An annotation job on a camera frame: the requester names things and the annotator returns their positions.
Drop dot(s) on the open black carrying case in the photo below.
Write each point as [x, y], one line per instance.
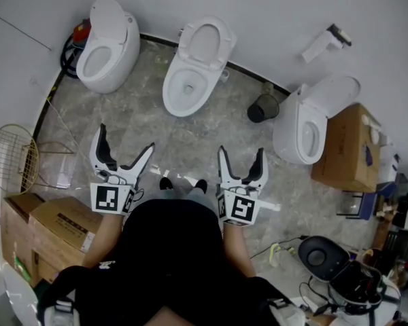
[318, 256]

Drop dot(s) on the person's right black shoe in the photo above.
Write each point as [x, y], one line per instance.
[201, 185]

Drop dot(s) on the plain cardboard box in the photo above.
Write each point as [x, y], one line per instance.
[15, 236]

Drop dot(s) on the white glossy appliance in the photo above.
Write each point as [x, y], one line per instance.
[13, 301]

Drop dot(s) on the purple cloth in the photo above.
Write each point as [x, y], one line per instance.
[369, 155]

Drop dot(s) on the white toilet paper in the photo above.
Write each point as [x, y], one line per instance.
[316, 48]

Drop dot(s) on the neon yellow object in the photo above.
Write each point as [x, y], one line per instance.
[272, 255]

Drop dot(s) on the labelled cardboard box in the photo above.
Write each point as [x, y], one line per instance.
[61, 222]

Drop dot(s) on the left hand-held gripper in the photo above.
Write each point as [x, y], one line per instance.
[107, 197]

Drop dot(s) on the person's black shoe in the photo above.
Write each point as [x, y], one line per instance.
[201, 185]
[166, 183]

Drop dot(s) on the person's black t-shirt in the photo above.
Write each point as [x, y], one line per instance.
[170, 250]

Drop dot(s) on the crumpled clear plastic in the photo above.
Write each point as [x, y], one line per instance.
[267, 87]

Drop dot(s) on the white small appliance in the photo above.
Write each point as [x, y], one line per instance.
[389, 161]

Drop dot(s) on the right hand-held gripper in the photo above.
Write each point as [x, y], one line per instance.
[239, 207]

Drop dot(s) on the red round object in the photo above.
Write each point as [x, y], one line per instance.
[80, 32]

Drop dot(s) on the white egg-shaped toilet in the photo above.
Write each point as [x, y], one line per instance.
[122, 56]

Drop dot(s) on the person's right forearm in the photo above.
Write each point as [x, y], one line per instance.
[238, 250]

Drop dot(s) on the white rectangular board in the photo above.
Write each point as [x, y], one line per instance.
[269, 205]

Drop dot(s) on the clear plastic wrapper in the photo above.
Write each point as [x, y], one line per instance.
[161, 59]

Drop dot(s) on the white elongated toilet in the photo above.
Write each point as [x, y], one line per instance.
[289, 127]

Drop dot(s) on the person's left black shoe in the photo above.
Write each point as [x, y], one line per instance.
[166, 183]

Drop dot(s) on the white round-bowl toilet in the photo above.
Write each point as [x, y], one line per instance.
[177, 104]

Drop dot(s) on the white plastic fitting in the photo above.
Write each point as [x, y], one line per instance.
[372, 127]

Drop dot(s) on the person's blue jeans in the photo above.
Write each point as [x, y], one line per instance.
[202, 200]

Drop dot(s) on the black mesh wastebasket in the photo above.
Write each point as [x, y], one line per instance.
[263, 109]

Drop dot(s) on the person's left forearm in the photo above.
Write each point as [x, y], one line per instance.
[103, 239]

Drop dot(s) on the blue metal-frame stool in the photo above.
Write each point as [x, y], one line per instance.
[367, 199]

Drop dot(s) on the large brown cardboard box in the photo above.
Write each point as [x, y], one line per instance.
[343, 148]

